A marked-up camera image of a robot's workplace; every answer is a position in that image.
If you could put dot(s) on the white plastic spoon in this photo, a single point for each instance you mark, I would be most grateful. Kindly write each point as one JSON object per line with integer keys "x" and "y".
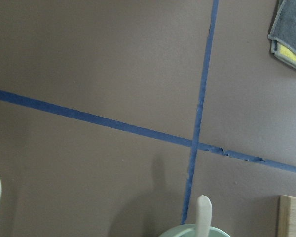
{"x": 203, "y": 216}

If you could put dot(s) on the grey folded cloth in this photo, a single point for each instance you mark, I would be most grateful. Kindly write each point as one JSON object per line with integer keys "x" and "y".
{"x": 283, "y": 29}

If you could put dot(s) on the yellow sponge cloth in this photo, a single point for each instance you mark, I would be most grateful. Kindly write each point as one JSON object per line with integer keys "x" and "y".
{"x": 286, "y": 54}

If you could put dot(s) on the mint green bowl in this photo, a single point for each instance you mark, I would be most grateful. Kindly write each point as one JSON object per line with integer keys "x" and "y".
{"x": 188, "y": 230}

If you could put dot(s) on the bamboo cutting board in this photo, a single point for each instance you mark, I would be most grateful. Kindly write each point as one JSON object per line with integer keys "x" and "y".
{"x": 287, "y": 216}

